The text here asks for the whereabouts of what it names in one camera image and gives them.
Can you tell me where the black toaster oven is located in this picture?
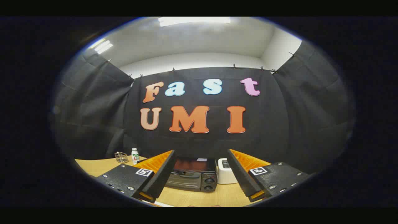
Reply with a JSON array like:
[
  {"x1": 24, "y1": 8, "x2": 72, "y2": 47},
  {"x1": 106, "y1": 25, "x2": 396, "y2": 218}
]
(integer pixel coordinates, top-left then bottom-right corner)
[{"x1": 165, "y1": 157, "x2": 218, "y2": 193}]

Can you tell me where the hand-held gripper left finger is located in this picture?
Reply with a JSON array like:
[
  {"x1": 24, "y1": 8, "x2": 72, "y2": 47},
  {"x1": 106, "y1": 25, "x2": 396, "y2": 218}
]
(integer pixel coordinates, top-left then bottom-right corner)
[{"x1": 95, "y1": 150, "x2": 176, "y2": 203}]

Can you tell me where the small ceiling light panel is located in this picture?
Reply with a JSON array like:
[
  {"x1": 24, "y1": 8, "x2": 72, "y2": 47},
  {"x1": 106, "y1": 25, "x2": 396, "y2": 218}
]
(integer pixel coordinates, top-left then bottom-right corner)
[{"x1": 89, "y1": 39, "x2": 114, "y2": 55}]

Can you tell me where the small wire mesh holder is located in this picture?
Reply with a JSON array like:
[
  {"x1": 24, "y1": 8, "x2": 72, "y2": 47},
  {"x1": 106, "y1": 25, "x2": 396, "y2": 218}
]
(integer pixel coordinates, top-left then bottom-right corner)
[{"x1": 114, "y1": 152, "x2": 129, "y2": 164}]

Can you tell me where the long ceiling light panel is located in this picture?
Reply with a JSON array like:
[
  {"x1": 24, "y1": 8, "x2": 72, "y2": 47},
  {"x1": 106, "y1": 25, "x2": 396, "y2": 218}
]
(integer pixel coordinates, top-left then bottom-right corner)
[{"x1": 158, "y1": 17, "x2": 231, "y2": 27}]

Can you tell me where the white bread toaster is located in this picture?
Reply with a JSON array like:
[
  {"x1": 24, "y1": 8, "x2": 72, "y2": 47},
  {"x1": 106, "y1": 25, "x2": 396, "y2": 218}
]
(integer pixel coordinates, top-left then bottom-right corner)
[{"x1": 217, "y1": 158, "x2": 238, "y2": 184}]

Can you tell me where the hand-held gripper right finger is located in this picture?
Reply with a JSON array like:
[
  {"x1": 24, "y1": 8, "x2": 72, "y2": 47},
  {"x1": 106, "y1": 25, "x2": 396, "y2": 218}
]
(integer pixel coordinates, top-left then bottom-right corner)
[{"x1": 226, "y1": 149, "x2": 311, "y2": 203}]

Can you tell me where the black backdrop cloth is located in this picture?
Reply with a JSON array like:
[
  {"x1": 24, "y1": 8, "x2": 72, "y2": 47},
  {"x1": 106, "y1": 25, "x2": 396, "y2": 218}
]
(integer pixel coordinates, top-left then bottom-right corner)
[{"x1": 50, "y1": 40, "x2": 355, "y2": 175}]

